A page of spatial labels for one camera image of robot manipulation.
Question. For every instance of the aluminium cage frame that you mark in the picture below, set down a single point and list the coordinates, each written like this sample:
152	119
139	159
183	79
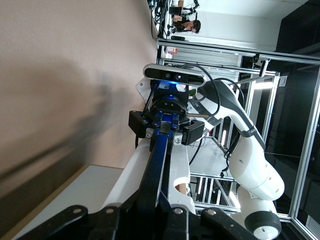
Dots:
307	140

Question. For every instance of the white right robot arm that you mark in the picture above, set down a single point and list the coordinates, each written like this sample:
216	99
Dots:
250	170

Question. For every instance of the green plastic leaf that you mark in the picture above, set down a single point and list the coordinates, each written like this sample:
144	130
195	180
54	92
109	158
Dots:
193	93

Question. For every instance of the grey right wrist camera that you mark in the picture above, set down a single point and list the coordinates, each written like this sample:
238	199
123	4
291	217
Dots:
175	75

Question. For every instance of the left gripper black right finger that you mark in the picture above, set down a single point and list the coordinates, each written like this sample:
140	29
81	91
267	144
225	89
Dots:
200	227

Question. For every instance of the white-fronted wooden drawer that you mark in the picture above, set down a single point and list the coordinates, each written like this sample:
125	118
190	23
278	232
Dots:
125	180

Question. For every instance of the brown table cloth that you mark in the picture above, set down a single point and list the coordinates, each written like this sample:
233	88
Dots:
50	75

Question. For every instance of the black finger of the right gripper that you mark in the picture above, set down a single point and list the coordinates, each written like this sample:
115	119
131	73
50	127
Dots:
157	123
175	125

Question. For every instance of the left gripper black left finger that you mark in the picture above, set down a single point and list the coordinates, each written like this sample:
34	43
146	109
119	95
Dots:
82	225

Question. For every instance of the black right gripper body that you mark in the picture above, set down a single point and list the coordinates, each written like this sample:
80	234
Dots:
170	102

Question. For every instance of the person with dark hair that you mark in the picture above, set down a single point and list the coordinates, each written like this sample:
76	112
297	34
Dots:
190	25

